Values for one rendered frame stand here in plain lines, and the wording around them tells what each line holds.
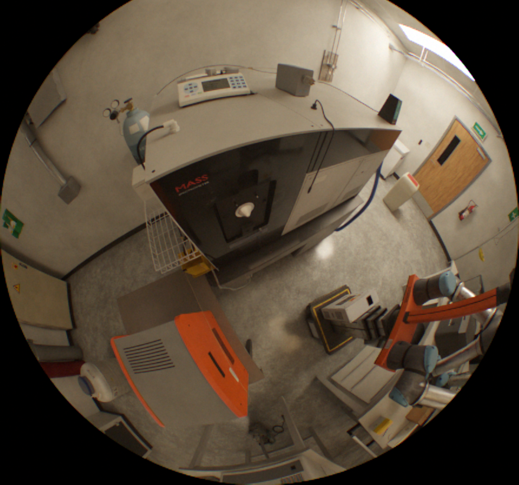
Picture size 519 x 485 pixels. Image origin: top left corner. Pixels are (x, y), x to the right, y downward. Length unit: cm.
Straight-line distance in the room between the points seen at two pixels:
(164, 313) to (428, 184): 446
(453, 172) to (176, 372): 428
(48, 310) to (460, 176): 703
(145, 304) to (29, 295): 237
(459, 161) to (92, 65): 478
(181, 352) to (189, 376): 9
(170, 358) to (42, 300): 277
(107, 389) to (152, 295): 140
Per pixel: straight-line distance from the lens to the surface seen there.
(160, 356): 60
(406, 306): 95
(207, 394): 59
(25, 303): 306
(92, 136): 155
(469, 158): 397
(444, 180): 401
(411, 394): 79
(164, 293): 103
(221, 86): 61
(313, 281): 174
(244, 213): 46
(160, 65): 137
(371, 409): 131
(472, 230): 434
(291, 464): 130
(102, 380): 208
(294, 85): 68
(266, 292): 161
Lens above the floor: 160
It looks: 62 degrees down
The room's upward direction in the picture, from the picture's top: 6 degrees clockwise
